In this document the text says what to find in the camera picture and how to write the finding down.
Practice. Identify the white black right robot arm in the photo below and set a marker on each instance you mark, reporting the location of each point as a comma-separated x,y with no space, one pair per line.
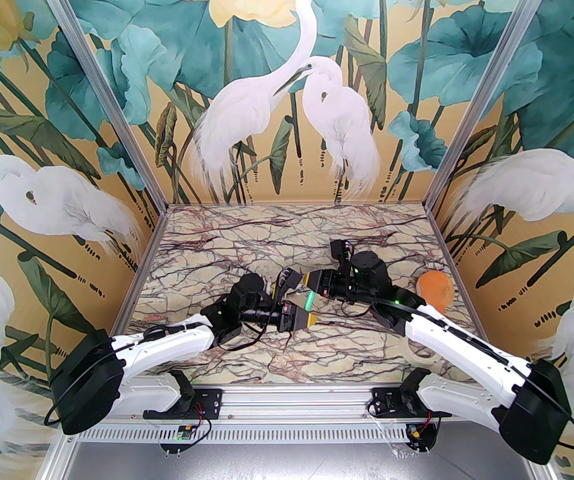
457,340

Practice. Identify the grey metal panel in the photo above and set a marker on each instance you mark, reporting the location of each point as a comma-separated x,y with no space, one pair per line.
292,463

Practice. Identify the white masking tape roll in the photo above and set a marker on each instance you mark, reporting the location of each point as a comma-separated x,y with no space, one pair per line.
417,361

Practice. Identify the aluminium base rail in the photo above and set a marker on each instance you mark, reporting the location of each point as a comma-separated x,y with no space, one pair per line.
297,403

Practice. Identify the green highlighter pen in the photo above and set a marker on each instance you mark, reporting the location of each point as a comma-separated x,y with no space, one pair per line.
309,302

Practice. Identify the yellow power connector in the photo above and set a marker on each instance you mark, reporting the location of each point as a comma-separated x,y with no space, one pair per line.
415,434

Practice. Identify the small green circuit board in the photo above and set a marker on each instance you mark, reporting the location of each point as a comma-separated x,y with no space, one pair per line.
184,433

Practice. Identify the orange round sponge ball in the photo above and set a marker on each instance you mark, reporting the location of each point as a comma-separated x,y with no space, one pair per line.
437,288

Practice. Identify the aluminium corner post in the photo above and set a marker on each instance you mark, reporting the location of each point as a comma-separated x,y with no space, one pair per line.
484,88
108,88

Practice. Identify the clear plastic bag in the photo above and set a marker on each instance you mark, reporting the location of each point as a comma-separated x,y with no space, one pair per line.
402,450

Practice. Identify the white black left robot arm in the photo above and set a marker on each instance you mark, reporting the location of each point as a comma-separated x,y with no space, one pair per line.
161,348

